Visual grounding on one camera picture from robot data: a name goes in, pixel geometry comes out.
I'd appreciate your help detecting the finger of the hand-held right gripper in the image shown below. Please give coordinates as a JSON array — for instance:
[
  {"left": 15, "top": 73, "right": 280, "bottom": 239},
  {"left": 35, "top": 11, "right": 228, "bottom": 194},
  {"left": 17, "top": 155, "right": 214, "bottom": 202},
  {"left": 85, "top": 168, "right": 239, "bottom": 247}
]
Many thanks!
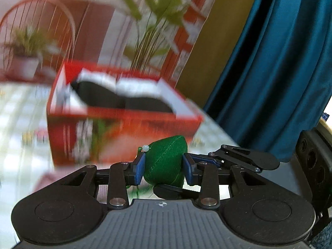
[
  {"left": 190, "top": 144, "right": 260, "bottom": 173},
  {"left": 153, "top": 183, "right": 203, "bottom": 201}
]

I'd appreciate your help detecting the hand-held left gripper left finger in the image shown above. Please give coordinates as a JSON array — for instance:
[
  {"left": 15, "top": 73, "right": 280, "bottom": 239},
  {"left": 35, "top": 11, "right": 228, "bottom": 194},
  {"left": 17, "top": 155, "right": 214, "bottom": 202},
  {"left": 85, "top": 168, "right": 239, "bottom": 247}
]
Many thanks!
[{"left": 61, "top": 153, "right": 146, "bottom": 209}]

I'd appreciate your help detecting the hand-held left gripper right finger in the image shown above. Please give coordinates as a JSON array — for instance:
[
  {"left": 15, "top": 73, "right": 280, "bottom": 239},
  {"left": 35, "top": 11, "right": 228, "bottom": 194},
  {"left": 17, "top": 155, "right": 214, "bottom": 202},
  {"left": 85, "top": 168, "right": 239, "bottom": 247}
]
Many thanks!
[{"left": 183, "top": 154, "right": 262, "bottom": 209}]

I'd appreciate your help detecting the green embroidered pouch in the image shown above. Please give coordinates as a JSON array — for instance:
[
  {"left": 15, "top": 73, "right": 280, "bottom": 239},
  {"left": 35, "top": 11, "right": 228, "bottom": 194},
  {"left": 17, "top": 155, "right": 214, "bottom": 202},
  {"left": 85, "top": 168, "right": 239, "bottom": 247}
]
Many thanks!
[{"left": 127, "top": 135, "right": 188, "bottom": 196}]

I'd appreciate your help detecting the red cardboard box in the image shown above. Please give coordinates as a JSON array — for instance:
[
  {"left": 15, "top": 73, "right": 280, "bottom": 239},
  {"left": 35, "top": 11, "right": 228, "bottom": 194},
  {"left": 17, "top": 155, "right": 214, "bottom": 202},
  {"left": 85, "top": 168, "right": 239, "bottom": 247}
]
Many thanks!
[{"left": 47, "top": 61, "right": 204, "bottom": 166}]

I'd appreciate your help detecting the black cloth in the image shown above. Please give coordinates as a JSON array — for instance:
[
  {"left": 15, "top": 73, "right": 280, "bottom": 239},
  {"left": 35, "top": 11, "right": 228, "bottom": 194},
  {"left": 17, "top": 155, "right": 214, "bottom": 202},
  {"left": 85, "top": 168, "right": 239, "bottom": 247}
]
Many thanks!
[{"left": 71, "top": 80, "right": 174, "bottom": 113}]

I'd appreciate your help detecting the person's blue clothing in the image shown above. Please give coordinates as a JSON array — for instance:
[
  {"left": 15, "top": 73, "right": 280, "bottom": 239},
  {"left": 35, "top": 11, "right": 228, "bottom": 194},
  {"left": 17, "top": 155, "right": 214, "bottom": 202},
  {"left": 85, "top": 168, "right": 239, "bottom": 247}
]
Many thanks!
[{"left": 309, "top": 220, "right": 332, "bottom": 249}]

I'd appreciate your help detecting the teal curtain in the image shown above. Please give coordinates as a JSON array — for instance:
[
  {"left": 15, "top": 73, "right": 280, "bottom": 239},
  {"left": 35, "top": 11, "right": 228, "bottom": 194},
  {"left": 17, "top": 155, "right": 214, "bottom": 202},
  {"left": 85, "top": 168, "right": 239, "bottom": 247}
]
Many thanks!
[{"left": 202, "top": 0, "right": 332, "bottom": 162}]

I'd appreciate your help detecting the green checked rabbit tablecloth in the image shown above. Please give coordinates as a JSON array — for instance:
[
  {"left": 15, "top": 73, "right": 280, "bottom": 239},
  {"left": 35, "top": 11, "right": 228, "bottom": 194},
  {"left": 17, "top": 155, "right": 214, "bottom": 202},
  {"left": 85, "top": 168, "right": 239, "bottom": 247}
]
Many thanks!
[{"left": 0, "top": 82, "right": 242, "bottom": 242}]

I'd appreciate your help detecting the printed room scene backdrop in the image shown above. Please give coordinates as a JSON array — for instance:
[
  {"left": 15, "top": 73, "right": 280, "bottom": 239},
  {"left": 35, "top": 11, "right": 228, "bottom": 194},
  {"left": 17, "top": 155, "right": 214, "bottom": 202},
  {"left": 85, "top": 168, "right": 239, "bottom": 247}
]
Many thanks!
[{"left": 0, "top": 0, "right": 225, "bottom": 89}]

